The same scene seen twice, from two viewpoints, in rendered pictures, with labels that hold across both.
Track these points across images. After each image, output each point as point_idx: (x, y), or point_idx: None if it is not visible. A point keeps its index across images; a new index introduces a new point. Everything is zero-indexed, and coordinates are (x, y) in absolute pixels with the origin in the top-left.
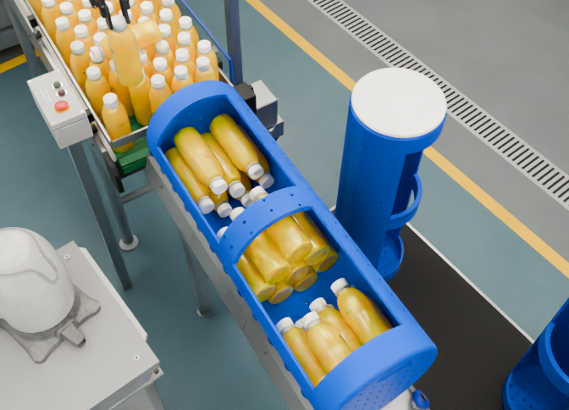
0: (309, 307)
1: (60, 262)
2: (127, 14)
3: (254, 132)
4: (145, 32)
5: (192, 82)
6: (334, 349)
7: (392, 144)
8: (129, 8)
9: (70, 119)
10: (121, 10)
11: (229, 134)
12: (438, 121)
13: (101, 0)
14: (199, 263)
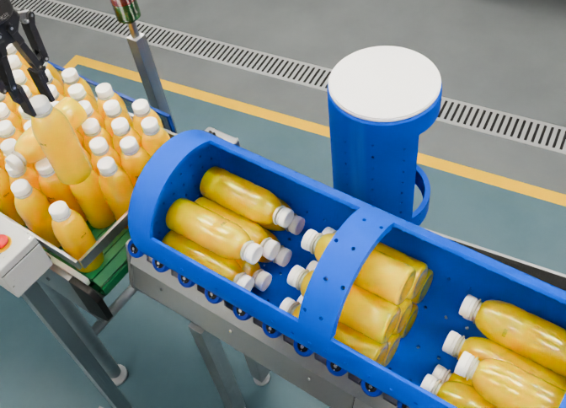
0: (443, 349)
1: None
2: (48, 89)
3: (269, 169)
4: (66, 115)
5: (146, 152)
6: (525, 388)
7: (403, 128)
8: (48, 80)
9: (18, 253)
10: (37, 88)
11: (231, 187)
12: (438, 84)
13: (9, 80)
14: (222, 360)
